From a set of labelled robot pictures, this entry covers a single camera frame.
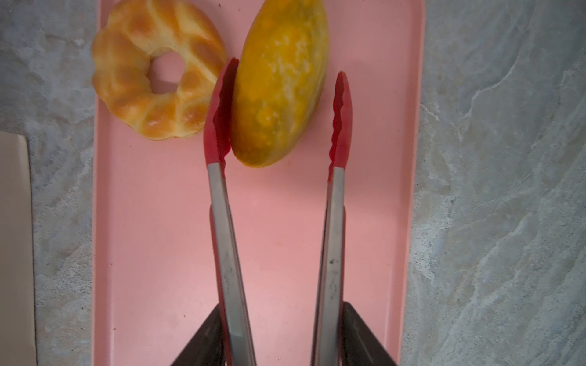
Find small brown oval bun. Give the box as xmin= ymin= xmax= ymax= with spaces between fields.
xmin=230 ymin=1 xmax=330 ymax=167

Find blue checkered paper bag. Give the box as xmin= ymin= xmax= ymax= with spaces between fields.
xmin=1 ymin=132 xmax=37 ymax=365

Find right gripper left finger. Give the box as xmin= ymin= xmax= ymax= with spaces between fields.
xmin=172 ymin=304 xmax=226 ymax=366

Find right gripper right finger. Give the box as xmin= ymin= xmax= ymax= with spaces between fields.
xmin=340 ymin=302 xmax=397 ymax=366

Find red metal tongs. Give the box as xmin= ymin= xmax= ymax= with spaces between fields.
xmin=203 ymin=56 xmax=354 ymax=366

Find twisted yellow pretzel bread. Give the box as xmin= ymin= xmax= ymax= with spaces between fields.
xmin=92 ymin=0 xmax=227 ymax=140

